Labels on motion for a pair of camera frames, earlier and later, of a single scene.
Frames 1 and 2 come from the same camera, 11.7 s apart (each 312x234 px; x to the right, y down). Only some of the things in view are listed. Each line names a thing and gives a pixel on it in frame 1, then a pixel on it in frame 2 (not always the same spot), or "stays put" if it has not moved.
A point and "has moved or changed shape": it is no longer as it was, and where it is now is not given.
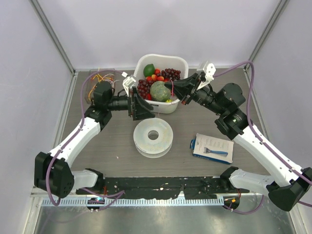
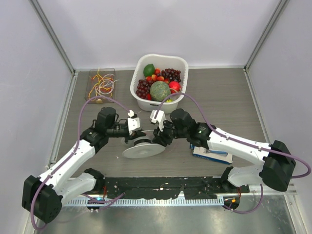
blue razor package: (213, 148) stays put
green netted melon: (159, 91) stays put
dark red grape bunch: (171, 74) stays put
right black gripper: (187, 87) -> (161, 137)
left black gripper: (138, 107) -> (134, 135)
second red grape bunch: (144, 87) stays put
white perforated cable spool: (153, 148) has moved or changed shape
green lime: (148, 70) stays put
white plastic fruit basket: (162, 62) stays put
